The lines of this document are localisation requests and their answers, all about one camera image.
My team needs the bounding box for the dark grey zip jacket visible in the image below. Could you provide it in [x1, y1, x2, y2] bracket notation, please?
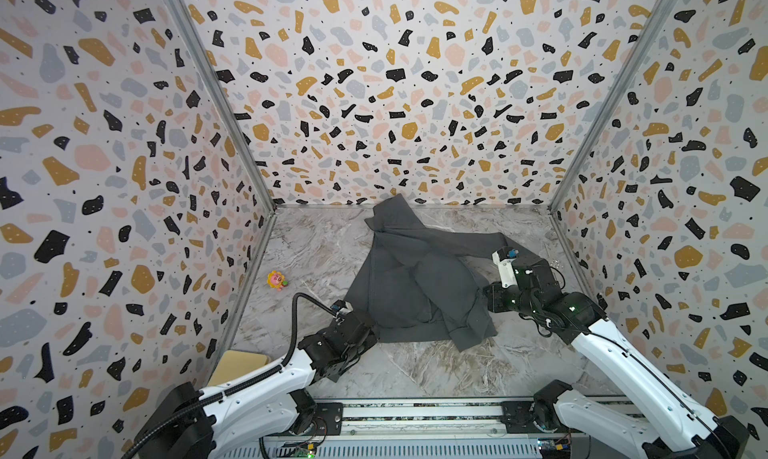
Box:
[345, 195, 529, 351]

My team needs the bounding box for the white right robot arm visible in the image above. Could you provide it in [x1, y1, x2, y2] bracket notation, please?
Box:
[483, 247, 750, 458]

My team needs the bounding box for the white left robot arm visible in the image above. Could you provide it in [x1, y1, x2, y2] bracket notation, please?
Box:
[124, 308, 377, 458]

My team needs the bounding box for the pink yellow small toy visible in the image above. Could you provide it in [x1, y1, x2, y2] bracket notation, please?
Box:
[267, 271, 288, 290]

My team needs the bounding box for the beige kitchen scale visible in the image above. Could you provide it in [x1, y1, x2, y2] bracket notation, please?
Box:
[207, 350, 270, 387]

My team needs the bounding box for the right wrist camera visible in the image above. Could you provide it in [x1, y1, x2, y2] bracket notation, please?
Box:
[492, 247, 519, 288]

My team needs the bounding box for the black corrugated cable hose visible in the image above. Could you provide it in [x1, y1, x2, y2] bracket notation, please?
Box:
[122, 292, 337, 459]

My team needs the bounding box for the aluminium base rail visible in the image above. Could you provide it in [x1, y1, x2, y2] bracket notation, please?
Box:
[257, 395, 673, 459]

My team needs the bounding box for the right corner aluminium post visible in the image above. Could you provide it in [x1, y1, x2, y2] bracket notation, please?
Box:
[548, 0, 678, 216]

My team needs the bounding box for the corner aluminium post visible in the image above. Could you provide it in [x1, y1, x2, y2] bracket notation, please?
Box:
[163, 0, 276, 217]
[548, 0, 678, 216]

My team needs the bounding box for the left corner aluminium post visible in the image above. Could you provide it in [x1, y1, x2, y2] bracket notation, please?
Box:
[163, 0, 276, 217]

